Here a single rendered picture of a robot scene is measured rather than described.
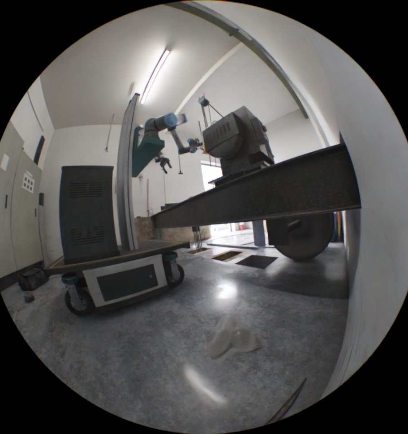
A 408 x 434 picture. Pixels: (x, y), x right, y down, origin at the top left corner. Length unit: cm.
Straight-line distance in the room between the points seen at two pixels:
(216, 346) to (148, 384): 26
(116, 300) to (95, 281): 15
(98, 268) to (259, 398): 78
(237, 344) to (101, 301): 64
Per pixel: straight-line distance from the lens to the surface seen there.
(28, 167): 267
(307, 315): 68
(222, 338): 55
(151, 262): 79
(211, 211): 105
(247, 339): 55
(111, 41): 260
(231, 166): 144
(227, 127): 146
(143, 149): 106
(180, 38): 249
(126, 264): 75
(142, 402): 51
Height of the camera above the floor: 45
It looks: 1 degrees up
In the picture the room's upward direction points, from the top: 8 degrees counter-clockwise
